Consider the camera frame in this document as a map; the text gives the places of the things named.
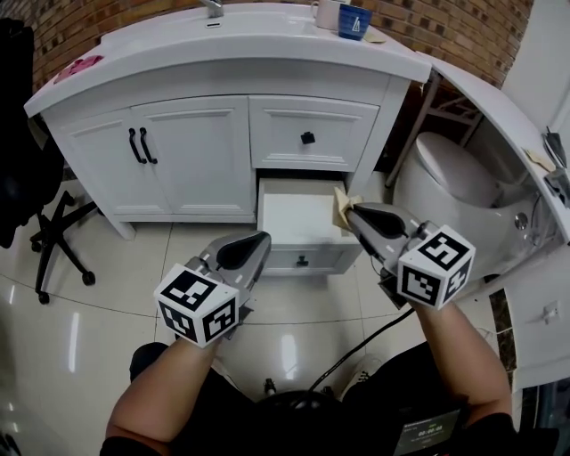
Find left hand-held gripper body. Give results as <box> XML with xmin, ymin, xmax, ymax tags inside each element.
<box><xmin>153</xmin><ymin>254</ymin><xmax>258</xmax><ymax>349</ymax></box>

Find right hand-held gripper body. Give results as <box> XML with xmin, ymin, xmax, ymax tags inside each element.
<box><xmin>378</xmin><ymin>220</ymin><xmax>476</xmax><ymax>312</ymax></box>

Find beige cloth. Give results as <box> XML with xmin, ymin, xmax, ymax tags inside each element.
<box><xmin>332</xmin><ymin>186</ymin><xmax>365</xmax><ymax>231</ymax></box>

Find short white drawer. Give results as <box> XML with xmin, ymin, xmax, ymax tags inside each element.
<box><xmin>256</xmin><ymin>176</ymin><xmax>365</xmax><ymax>277</ymax></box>

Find person's left forearm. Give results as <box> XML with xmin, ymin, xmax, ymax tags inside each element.
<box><xmin>105</xmin><ymin>336</ymin><xmax>220</xmax><ymax>443</ymax></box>

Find person's right forearm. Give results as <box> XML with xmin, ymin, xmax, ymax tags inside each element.
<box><xmin>415</xmin><ymin>300</ymin><xmax>514</xmax><ymax>429</ymax></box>

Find tall white drawer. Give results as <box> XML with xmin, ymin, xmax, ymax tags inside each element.
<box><xmin>248</xmin><ymin>94</ymin><xmax>381</xmax><ymax>173</ymax></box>

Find white toilet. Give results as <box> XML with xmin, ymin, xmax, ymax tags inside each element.
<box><xmin>393</xmin><ymin>130</ymin><xmax>558</xmax><ymax>282</ymax></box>

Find white cabinet door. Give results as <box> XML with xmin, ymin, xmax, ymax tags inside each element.
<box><xmin>60</xmin><ymin>109</ymin><xmax>173</xmax><ymax>215</ymax></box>
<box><xmin>130</xmin><ymin>95</ymin><xmax>258</xmax><ymax>218</ymax></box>

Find person's black shorts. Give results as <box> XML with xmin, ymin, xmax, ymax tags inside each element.
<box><xmin>99</xmin><ymin>341</ymin><xmax>560</xmax><ymax>456</ymax></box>

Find person's white shoe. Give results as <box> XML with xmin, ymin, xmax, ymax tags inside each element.
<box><xmin>339</xmin><ymin>355</ymin><xmax>382</xmax><ymax>401</ymax></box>

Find grey tool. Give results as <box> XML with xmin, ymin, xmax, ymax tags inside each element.
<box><xmin>544</xmin><ymin>167</ymin><xmax>570</xmax><ymax>207</ymax></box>

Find beige paper piece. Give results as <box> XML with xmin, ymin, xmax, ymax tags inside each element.
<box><xmin>525</xmin><ymin>148</ymin><xmax>558</xmax><ymax>173</ymax></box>

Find chest screen device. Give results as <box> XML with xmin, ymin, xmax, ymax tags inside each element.
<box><xmin>395</xmin><ymin>408</ymin><xmax>460</xmax><ymax>456</ymax></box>

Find black tool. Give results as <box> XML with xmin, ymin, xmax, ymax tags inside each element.
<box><xmin>541</xmin><ymin>126</ymin><xmax>567</xmax><ymax>168</ymax></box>

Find white vanity cabinet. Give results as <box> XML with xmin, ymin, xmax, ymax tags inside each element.
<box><xmin>24</xmin><ymin>2</ymin><xmax>433</xmax><ymax>240</ymax></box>

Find blue cup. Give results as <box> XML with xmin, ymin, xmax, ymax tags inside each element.
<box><xmin>338</xmin><ymin>3</ymin><xmax>373</xmax><ymax>43</ymax></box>

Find white mug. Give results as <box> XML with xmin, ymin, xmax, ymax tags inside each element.
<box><xmin>310</xmin><ymin>0</ymin><xmax>342</xmax><ymax>32</ymax></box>

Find black office chair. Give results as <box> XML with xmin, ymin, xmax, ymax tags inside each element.
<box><xmin>0</xmin><ymin>17</ymin><xmax>97</xmax><ymax>306</ymax></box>

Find pink cloth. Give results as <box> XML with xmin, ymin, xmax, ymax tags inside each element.
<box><xmin>53</xmin><ymin>53</ymin><xmax>106</xmax><ymax>86</ymax></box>

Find black cable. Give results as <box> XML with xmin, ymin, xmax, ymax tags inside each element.
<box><xmin>291</xmin><ymin>306</ymin><xmax>416</xmax><ymax>409</ymax></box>

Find black cabinet door handle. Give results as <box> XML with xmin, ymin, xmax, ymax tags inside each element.
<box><xmin>139</xmin><ymin>126</ymin><xmax>159</xmax><ymax>166</ymax></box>
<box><xmin>127</xmin><ymin>127</ymin><xmax>149</xmax><ymax>166</ymax></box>

